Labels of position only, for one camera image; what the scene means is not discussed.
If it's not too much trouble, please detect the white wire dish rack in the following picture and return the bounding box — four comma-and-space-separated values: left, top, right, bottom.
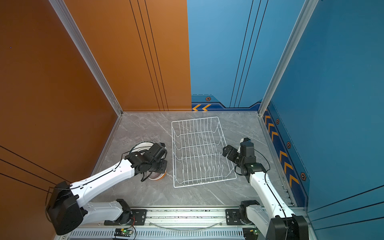
171, 117, 237, 188

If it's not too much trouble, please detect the white small bowl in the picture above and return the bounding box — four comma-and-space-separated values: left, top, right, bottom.
150, 173, 164, 181

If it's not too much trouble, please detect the white plate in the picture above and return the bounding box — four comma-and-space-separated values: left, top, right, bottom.
126, 141, 162, 157

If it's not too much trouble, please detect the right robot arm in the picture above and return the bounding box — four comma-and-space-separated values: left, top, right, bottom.
223, 138, 310, 240

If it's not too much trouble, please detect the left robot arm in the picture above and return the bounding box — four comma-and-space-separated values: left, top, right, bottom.
45, 141, 168, 236

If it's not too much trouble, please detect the right circuit board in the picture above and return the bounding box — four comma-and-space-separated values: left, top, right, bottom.
243, 228, 265, 240

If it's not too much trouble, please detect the circuit board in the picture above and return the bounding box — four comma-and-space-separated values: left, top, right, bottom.
243, 228, 265, 240
114, 228, 135, 240

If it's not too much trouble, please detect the left circuit board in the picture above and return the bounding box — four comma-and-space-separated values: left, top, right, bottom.
114, 228, 135, 240

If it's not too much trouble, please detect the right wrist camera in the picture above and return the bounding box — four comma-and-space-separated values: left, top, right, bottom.
240, 138, 252, 145

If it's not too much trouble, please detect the aluminium front rail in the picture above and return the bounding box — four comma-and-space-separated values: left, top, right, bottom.
53, 205, 319, 240

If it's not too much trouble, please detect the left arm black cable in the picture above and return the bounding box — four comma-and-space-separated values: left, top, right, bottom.
44, 143, 163, 223

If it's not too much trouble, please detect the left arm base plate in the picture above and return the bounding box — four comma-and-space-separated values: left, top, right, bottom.
104, 209, 148, 226

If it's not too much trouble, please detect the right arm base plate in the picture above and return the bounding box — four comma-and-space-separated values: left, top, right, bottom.
225, 209, 247, 226

